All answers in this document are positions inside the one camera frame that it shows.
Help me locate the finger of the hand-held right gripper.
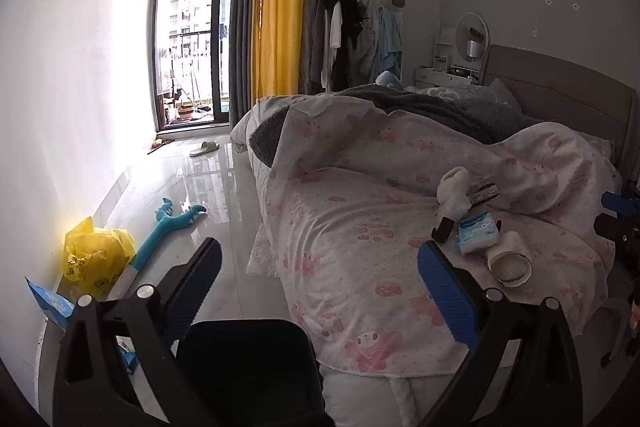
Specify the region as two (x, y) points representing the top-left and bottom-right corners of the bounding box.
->
(595, 213), (640, 258)
(602, 191), (640, 214)

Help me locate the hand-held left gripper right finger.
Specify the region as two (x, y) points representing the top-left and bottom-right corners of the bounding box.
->
(417, 241), (586, 427)

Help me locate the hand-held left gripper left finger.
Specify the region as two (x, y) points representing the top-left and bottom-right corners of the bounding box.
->
(52, 237), (223, 427)

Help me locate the blue tissue pack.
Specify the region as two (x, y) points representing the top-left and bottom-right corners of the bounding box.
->
(456, 213), (503, 255)

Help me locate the white tape roll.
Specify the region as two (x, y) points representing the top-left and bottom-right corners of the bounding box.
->
(487, 231), (533, 288)

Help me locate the white fuzzy sock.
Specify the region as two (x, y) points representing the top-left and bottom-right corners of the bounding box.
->
(436, 167), (473, 218)

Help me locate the yellow plastic bag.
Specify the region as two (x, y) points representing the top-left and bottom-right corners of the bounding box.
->
(62, 217), (137, 298)

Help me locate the pink printed blanket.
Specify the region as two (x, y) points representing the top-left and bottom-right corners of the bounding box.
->
(265, 97), (618, 375)

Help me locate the beige upholstered headboard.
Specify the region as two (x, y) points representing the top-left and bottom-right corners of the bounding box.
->
(480, 44), (638, 168)

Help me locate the blue printed packet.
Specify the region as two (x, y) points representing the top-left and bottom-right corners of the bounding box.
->
(25, 277), (140, 375)

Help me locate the dark thin stick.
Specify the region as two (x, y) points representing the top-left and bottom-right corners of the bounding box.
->
(147, 137), (176, 156)

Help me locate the grey pillow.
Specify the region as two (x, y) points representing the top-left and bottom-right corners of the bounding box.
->
(487, 77), (523, 112)

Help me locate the grey fleece blanket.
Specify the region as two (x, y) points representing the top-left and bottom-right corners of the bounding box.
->
(248, 84), (543, 168)

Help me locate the blue patterned quilt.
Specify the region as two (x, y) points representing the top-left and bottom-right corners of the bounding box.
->
(415, 84), (501, 105)

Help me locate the silver shade table lamp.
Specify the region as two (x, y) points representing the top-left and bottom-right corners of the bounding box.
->
(466, 39), (485, 80)

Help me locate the white vanity table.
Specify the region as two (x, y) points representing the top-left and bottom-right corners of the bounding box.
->
(415, 66), (481, 92)

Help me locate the round white mirror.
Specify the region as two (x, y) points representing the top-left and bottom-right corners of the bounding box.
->
(455, 12), (490, 60)

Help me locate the white desktop organizer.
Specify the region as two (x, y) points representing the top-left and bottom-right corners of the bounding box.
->
(434, 29), (457, 68)

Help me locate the balcony railing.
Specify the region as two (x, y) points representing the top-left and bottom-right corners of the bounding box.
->
(170, 32), (226, 58)

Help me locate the light blue hanging shirt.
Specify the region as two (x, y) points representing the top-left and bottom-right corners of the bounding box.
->
(370, 7), (403, 80)

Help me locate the black framed balcony door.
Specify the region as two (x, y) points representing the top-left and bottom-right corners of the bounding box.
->
(150, 0), (246, 132)

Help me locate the narrow grey curtain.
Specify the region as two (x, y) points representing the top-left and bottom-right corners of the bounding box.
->
(227, 0), (266, 128)

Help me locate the beige hanging jacket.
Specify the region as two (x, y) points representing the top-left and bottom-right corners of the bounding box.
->
(350, 0), (383, 80)

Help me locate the grey hanging garment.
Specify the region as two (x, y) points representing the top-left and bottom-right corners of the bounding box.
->
(306, 0), (331, 88)

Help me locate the white hanging garment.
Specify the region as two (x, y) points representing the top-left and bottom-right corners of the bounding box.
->
(320, 0), (343, 88)

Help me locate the black hanging garment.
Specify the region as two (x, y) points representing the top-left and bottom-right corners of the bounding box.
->
(325, 0), (363, 90)

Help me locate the yellow curtain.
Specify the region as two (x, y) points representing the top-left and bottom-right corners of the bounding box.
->
(250, 0), (308, 100)

